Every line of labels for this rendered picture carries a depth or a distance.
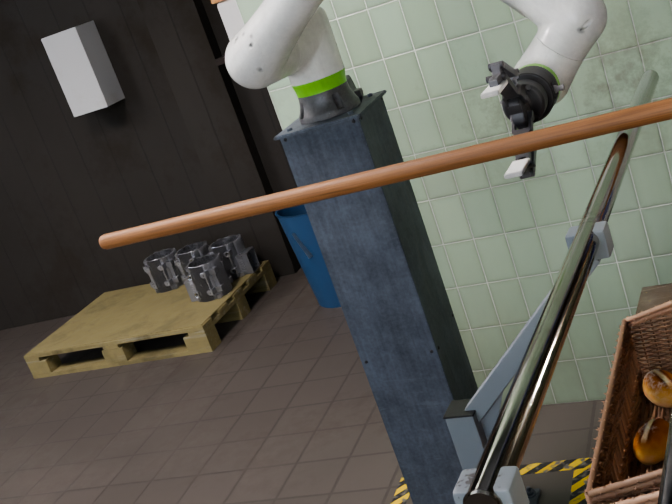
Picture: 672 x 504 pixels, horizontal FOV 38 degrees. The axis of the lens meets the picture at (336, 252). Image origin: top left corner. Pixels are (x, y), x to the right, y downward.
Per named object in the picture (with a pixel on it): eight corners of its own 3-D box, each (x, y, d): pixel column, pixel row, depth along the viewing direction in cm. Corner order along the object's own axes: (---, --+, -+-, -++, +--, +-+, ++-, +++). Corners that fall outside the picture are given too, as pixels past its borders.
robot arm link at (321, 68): (277, 105, 224) (248, 25, 218) (320, 83, 234) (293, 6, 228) (316, 97, 215) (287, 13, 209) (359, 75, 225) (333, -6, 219)
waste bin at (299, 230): (413, 270, 467) (379, 167, 452) (367, 311, 438) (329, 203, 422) (340, 275, 497) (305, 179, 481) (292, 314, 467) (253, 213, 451)
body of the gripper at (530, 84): (541, 70, 169) (531, 84, 161) (554, 116, 171) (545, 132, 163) (500, 81, 172) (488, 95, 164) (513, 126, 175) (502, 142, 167)
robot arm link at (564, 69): (557, 109, 191) (508, 82, 192) (590, 53, 184) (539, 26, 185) (544, 130, 179) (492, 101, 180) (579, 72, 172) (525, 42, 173)
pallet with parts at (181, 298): (281, 278, 525) (260, 222, 516) (219, 350, 455) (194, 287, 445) (107, 314, 573) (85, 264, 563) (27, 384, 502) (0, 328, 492)
